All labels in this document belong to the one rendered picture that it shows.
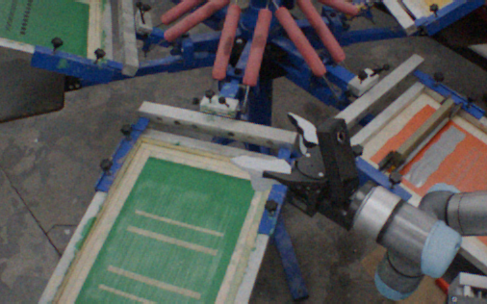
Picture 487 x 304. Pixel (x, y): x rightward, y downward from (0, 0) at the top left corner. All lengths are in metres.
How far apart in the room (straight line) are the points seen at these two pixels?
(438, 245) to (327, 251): 1.91
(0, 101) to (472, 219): 1.88
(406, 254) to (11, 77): 1.92
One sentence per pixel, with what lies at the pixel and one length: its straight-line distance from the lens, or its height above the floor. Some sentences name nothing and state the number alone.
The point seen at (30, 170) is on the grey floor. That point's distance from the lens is 3.15.
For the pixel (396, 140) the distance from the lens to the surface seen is 1.78.
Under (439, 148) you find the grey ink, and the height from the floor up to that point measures 0.96.
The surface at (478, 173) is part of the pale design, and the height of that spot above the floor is 0.96.
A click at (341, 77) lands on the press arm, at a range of 1.85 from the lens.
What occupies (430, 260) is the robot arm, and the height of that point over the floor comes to 1.67.
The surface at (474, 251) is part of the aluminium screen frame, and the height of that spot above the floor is 0.99.
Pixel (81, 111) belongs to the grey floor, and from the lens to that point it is 3.37.
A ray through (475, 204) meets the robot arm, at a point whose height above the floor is 1.66.
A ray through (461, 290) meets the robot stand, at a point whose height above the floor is 1.20.
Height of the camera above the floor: 2.24
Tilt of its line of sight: 50 degrees down
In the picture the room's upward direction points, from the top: straight up
